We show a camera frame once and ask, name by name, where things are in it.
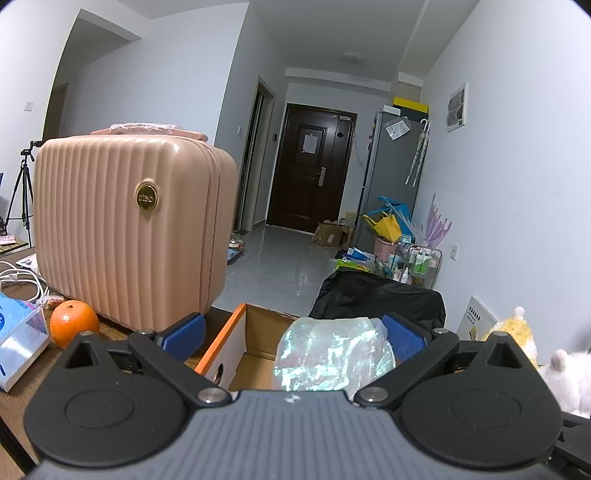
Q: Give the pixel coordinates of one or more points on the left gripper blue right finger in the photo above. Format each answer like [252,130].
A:
[405,337]

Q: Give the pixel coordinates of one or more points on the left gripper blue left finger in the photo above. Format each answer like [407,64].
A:
[184,337]

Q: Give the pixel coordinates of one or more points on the iridescent plastic bag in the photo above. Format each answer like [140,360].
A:
[332,355]

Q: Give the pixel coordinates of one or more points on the white alpaca plush toy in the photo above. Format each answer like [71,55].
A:
[568,376]

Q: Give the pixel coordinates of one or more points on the orange cardboard box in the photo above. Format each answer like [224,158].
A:
[241,355]

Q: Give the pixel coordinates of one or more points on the black bag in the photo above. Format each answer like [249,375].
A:
[349,293]

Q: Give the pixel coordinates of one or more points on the yellow plush toy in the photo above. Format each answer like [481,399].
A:
[518,328]

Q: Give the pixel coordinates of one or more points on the yellow bag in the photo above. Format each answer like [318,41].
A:
[387,227]

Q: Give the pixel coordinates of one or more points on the orange fruit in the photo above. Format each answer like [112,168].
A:
[70,318]

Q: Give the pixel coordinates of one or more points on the pink ribbed suitcase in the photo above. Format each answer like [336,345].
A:
[137,226]

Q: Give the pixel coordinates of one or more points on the brown cardboard box on floor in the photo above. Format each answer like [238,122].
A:
[332,235]

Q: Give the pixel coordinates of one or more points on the blue tissue pack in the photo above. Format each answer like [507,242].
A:
[24,336]

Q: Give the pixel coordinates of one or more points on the dark brown entrance door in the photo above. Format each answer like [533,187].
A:
[311,167]

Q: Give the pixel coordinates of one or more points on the white umbrella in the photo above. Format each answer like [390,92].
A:
[416,165]

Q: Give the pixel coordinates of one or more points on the grey refrigerator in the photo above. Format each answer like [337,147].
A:
[392,146]

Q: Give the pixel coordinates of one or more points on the yellow box on refrigerator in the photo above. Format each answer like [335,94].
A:
[411,105]

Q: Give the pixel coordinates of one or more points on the wire storage cart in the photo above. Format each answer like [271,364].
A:
[414,264]

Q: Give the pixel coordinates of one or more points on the black camera tripod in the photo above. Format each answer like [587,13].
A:
[23,183]

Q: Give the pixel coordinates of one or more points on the white wall panel box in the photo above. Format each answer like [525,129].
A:
[457,109]

